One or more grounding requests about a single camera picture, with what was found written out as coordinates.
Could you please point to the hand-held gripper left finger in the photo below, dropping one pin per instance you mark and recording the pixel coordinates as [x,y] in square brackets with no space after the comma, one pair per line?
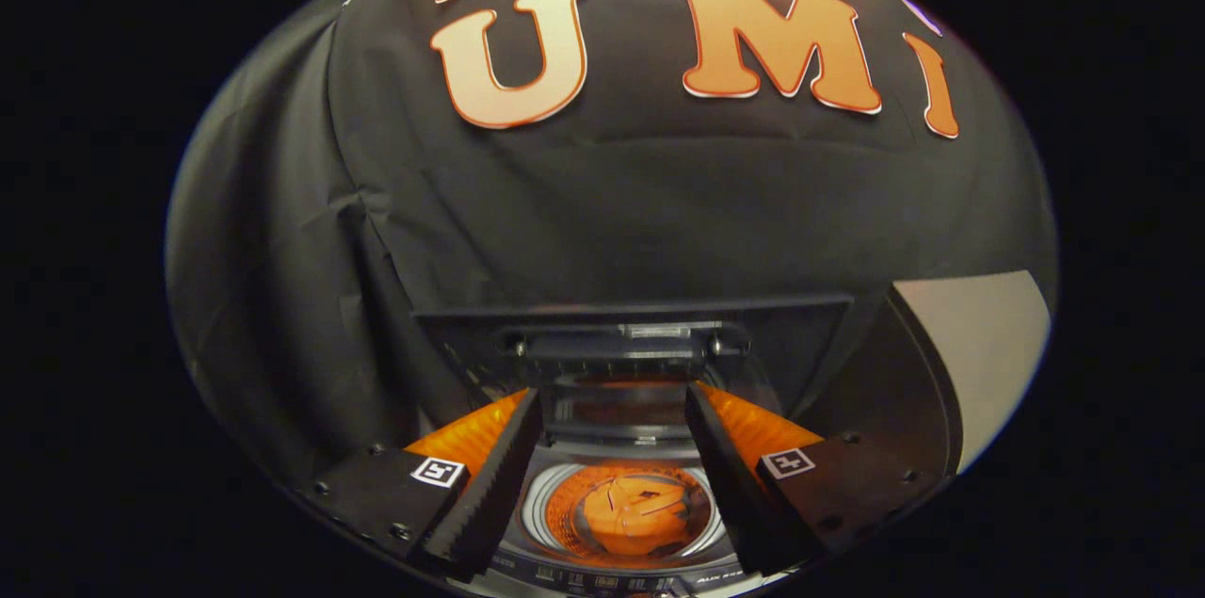
[494,485]

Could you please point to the yellow polo shirt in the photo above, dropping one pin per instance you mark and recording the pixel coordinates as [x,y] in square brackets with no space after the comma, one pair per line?
[635,513]

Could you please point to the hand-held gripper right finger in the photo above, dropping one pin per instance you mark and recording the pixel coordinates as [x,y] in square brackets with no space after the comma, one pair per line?
[730,485]

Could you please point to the grey top-loading washing machine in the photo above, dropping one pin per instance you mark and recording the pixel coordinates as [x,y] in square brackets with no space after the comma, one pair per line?
[612,358]

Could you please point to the black backdrop cloth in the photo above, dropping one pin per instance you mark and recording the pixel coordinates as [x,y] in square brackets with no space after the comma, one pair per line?
[612,202]

